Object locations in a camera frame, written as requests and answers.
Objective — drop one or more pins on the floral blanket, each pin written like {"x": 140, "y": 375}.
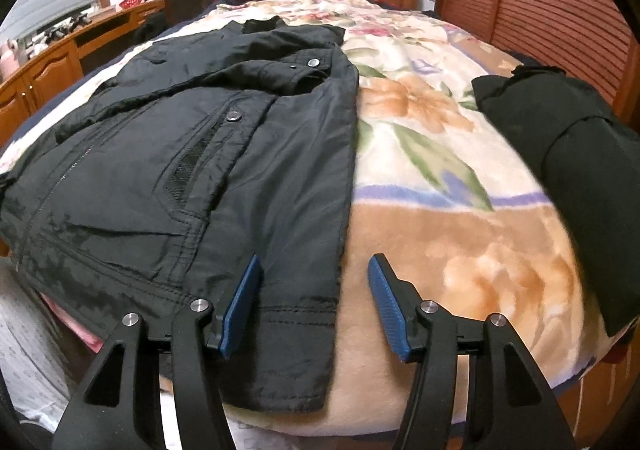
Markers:
{"x": 450, "y": 240}

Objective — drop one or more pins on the wooden desk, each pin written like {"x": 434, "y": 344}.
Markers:
{"x": 45, "y": 75}

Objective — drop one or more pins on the red bowl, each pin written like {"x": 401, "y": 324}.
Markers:
{"x": 132, "y": 2}

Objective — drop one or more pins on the white patterned cloth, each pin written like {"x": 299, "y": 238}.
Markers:
{"x": 30, "y": 360}

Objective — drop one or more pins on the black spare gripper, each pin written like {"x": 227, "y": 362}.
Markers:
{"x": 81, "y": 21}
{"x": 55, "y": 33}

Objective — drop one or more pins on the pink cloth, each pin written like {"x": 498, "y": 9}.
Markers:
{"x": 75, "y": 330}

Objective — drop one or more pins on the dark grey jacket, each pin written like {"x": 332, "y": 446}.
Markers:
{"x": 260, "y": 155}

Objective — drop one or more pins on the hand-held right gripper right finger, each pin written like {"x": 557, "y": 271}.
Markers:
{"x": 390, "y": 310}

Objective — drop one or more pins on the pink plush toy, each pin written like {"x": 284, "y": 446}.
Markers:
{"x": 7, "y": 63}

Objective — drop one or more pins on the black garment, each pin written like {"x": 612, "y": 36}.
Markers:
{"x": 575, "y": 170}

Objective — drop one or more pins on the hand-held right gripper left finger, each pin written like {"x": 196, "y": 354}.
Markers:
{"x": 240, "y": 310}

